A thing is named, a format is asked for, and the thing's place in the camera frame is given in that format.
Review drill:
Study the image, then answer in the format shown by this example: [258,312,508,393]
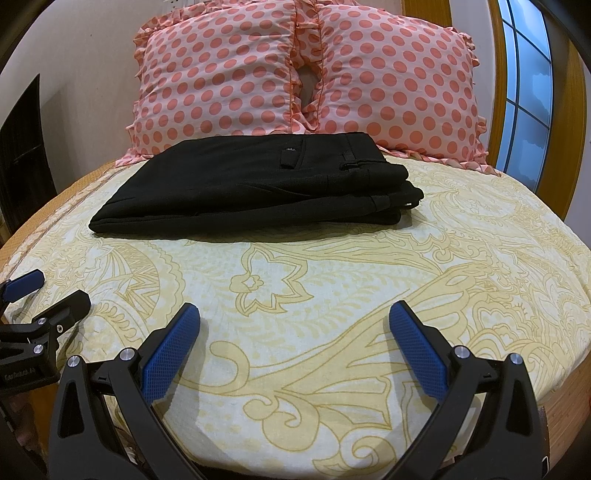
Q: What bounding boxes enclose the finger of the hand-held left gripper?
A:
[0,271,45,317]
[0,291,90,356]

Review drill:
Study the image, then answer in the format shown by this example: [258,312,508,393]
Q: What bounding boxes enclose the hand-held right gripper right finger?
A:
[388,300,541,480]

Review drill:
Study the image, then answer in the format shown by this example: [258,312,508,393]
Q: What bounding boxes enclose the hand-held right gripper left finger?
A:
[48,303,204,480]

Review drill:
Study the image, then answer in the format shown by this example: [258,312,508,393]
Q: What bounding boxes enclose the black pants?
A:
[89,131,426,240]

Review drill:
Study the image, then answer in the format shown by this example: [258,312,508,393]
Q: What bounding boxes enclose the yellow patterned bedsheet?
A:
[0,154,587,480]

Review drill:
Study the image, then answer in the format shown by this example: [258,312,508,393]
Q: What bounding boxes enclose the dark wooden cabinet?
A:
[0,74,58,227]

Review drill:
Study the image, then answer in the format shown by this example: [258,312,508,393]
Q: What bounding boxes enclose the pink polka dot pillow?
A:
[295,0,499,176]
[115,0,319,168]

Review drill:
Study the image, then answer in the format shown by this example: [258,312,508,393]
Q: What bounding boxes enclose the wooden framed window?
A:
[487,0,587,220]

